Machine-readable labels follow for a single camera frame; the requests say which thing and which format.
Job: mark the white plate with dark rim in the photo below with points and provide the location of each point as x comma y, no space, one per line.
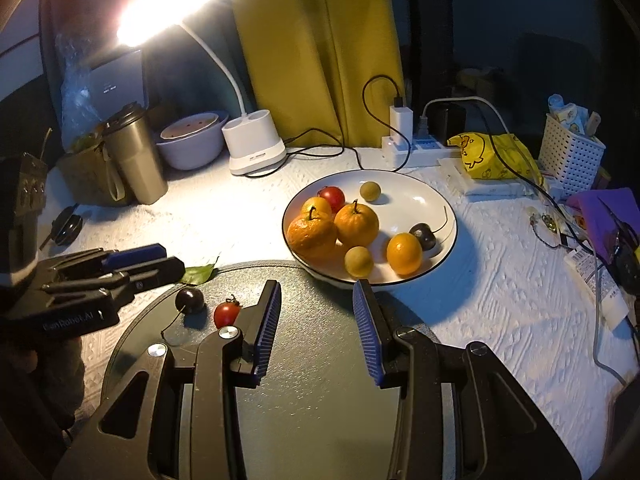
415,195

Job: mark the yellow curtain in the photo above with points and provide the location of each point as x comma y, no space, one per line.
320,50

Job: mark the purple cloth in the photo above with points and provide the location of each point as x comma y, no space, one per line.
595,215

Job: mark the green leaf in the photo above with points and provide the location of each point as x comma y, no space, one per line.
200,274

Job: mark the black power adapter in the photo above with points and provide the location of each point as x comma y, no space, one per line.
447,119

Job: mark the lavender bowl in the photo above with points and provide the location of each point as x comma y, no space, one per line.
192,152

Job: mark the white charger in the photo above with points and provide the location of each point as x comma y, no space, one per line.
401,122

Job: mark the red cherry tomato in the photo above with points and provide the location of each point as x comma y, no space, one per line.
227,312
331,197

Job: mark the white woven basket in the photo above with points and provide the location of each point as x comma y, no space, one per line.
570,160

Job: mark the dark cherry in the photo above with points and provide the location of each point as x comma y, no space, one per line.
190,300
423,236

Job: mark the round grey tray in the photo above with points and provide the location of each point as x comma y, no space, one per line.
310,360

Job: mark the white desk lamp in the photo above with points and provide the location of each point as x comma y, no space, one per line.
255,140

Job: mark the white power strip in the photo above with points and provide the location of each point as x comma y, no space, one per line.
425,147

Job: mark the steel tumbler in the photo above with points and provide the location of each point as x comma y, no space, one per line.
135,160

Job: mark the brown longan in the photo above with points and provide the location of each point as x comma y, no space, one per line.
370,191
358,261

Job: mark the mandarin orange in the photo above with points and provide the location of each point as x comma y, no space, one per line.
311,235
404,253
356,223
316,206

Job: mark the dark window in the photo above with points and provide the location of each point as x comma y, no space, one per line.
500,10

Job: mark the white textured tablecloth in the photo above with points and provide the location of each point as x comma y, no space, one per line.
500,310

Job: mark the clear plastic bag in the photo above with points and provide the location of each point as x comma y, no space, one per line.
75,85

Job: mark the black round case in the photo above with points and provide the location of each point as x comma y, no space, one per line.
69,230

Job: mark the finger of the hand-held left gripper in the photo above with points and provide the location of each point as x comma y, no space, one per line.
135,255
155,270

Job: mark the white paper label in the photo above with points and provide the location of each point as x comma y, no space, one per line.
595,290

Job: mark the patterned white bowl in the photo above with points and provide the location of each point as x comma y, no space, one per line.
190,125

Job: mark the white flat packets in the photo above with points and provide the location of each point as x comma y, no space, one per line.
490,187

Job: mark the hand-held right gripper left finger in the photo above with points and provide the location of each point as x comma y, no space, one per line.
267,330

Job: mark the yellow printed bag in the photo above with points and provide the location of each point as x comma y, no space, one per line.
480,160

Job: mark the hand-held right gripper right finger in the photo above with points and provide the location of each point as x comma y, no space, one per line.
367,335

